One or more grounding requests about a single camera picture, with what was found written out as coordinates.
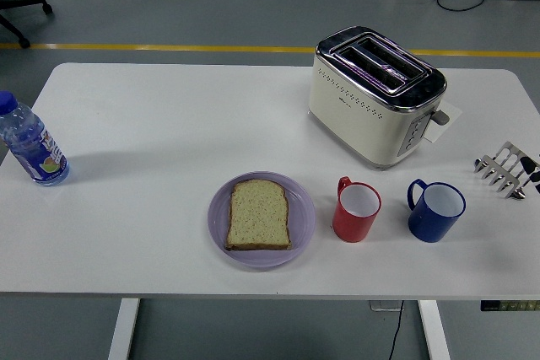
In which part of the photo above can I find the cream and chrome toaster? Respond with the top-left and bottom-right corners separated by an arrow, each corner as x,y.
306,25 -> 451,171

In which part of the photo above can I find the table height control panel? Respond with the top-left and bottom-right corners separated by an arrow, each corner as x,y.
479,300 -> 540,313

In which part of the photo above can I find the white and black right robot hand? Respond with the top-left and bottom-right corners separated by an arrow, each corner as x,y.
518,155 -> 540,195

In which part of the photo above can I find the metal toast rack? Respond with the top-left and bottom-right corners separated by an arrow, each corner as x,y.
472,141 -> 540,201

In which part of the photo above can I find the blue enamel cup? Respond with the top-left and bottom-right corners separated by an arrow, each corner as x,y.
407,178 -> 467,244

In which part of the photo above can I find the black cable under table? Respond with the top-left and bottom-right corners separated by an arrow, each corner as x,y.
386,300 -> 405,360

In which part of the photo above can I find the slice of bread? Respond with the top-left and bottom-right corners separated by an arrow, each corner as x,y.
224,180 -> 293,251

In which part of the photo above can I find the blue-capped water bottle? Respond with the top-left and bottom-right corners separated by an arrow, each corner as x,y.
0,90 -> 71,187

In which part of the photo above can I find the white table leg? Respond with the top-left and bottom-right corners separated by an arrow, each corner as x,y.
107,298 -> 141,360
418,299 -> 451,360

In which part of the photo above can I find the red enamel cup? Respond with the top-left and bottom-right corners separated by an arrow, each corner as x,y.
332,175 -> 383,244

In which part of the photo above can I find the purple plate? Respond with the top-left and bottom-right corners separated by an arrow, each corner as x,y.
207,170 -> 316,269

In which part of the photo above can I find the black office chair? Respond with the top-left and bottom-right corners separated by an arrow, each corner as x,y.
0,0 -> 55,50

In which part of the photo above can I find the grey under-table box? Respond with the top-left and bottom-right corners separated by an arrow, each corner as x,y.
369,299 -> 405,311

